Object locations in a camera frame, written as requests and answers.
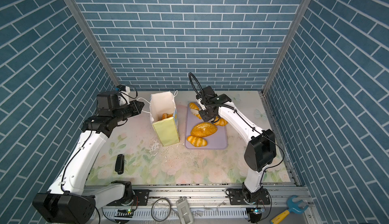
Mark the striped long bun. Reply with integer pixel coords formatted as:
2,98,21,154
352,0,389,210
187,135,208,147

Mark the small round striped bun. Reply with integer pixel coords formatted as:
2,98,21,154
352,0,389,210
161,113,174,120

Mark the blue yellow toy wrench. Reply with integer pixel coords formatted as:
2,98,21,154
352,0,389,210
270,195,308,224

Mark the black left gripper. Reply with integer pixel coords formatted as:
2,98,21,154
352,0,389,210
111,100,145,124

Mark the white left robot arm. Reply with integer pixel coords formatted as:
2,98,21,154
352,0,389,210
32,85,144,224

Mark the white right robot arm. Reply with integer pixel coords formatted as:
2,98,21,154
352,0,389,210
196,86,277,203

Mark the black small remote box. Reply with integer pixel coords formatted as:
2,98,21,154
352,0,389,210
114,154,125,175

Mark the coiled grey cable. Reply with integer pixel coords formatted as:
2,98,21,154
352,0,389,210
151,197,173,223

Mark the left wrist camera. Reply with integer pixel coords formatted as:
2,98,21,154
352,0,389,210
114,85,131,94

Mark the oval seeded loaf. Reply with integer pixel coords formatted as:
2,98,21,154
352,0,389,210
190,122,218,138

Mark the white paper gift bag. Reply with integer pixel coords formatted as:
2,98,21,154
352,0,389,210
138,90,180,146

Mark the braided ring bread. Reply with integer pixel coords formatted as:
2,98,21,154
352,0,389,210
212,117,228,126

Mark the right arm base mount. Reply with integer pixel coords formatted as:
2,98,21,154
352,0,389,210
225,187,270,205

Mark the black corrugated cable hose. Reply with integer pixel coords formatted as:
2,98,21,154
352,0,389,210
188,72,205,99

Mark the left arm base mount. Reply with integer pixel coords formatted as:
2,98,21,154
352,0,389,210
107,189,150,207

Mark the lavender plastic tray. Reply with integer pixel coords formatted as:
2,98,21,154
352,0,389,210
185,103,228,150

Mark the grey handheld device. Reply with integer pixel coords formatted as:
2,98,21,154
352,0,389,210
176,197,194,224

